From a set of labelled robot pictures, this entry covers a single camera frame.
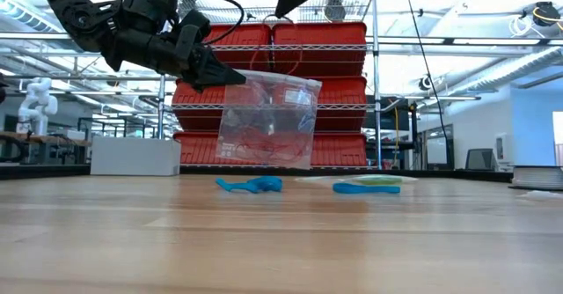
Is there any black upright stand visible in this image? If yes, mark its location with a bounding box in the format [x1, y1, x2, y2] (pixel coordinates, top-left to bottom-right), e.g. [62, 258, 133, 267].
[408, 101, 420, 171]

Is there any yellow hanging cable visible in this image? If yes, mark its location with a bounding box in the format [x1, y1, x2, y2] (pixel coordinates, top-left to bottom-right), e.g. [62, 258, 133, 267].
[392, 104, 400, 154]

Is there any wooden workbench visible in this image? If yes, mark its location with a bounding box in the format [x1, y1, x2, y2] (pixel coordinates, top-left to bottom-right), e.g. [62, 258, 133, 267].
[0, 130, 92, 165]

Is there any white wall dispenser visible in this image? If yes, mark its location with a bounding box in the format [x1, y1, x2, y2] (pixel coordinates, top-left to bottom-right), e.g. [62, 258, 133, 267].
[494, 133, 514, 165]

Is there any black hose loop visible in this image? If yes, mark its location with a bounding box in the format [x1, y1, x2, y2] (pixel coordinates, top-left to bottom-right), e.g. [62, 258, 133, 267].
[0, 133, 32, 165]

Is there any dark office chair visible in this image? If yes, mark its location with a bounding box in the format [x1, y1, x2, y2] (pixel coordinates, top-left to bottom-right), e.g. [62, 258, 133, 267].
[464, 148, 497, 173]

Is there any silver ventilation duct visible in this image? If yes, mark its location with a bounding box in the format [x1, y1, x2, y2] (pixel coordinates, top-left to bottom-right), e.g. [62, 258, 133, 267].
[452, 46, 563, 93]

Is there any blue rubber band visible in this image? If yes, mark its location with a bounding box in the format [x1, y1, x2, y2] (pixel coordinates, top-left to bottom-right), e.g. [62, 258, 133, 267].
[215, 178, 260, 195]
[245, 175, 284, 193]
[332, 181, 402, 195]

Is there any black aluminium table frame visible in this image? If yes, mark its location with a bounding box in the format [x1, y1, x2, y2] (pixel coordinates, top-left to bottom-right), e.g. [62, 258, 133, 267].
[0, 164, 514, 183]

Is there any dark monitor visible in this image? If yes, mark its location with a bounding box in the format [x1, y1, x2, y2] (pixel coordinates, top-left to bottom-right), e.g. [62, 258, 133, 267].
[362, 107, 411, 132]

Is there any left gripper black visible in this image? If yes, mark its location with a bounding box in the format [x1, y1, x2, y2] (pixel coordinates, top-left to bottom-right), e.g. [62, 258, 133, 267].
[103, 27, 247, 93]

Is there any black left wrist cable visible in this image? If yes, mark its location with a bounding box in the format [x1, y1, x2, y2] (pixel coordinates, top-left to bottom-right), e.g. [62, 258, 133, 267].
[166, 0, 245, 47]

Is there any white framed board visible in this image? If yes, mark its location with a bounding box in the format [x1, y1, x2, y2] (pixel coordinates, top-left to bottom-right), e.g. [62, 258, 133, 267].
[424, 124, 455, 171]

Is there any ceiling cable reel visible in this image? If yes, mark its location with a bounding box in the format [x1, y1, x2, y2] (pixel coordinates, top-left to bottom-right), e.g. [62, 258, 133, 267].
[509, 1, 563, 40]

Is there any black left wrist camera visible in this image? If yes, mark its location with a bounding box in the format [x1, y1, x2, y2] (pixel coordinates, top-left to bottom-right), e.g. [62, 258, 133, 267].
[175, 10, 213, 44]

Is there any white cardboard box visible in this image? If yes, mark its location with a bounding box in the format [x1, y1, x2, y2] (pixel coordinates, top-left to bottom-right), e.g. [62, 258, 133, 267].
[90, 136, 182, 177]

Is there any chrome wire shelf rack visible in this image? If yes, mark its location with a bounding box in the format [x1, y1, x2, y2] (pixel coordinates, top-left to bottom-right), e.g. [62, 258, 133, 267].
[157, 0, 384, 172]

